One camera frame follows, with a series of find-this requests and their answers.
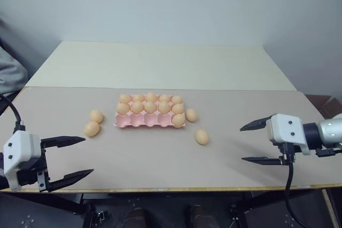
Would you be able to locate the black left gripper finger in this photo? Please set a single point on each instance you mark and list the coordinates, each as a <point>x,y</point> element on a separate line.
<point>64,141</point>
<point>69,178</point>

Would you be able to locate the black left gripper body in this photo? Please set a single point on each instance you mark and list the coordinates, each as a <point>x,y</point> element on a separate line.
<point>42,177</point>

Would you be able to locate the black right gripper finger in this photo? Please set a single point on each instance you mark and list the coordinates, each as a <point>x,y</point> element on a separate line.
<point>256,125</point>
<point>263,160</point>

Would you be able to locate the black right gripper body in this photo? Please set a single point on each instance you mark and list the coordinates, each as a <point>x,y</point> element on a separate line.
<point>287,153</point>

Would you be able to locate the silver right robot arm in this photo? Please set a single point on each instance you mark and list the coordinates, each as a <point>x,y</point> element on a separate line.
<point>330,132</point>

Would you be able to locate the pink egg tray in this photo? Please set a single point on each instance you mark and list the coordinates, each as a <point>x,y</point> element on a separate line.
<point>139,121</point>

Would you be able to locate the tan egg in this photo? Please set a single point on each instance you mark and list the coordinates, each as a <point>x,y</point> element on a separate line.
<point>202,137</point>
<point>177,109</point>
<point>96,116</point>
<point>92,128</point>
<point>123,107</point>
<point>164,107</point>
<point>176,99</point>
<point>138,98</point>
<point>149,107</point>
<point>178,119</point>
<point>137,107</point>
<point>125,98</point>
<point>151,96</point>
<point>164,98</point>
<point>191,115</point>

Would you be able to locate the black metal clamp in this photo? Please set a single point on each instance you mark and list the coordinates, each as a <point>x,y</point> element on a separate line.
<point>235,212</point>

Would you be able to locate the brown cardboard box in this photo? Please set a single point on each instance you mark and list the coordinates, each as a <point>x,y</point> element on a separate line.
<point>323,105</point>

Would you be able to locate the light wooden strip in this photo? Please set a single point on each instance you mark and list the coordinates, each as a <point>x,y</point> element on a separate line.
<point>330,209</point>

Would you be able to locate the person in gray clothing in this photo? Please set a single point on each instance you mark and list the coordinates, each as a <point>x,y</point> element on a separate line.
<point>10,73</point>

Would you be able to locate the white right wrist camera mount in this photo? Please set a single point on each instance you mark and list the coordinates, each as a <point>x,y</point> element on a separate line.
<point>287,129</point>

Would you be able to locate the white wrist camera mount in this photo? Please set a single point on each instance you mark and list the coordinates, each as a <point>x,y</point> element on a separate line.
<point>287,129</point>
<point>21,150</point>

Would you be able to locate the black table frame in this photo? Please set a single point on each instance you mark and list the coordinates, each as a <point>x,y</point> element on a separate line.
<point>53,204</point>

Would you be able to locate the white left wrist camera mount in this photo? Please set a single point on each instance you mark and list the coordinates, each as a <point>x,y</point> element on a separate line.
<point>21,150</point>

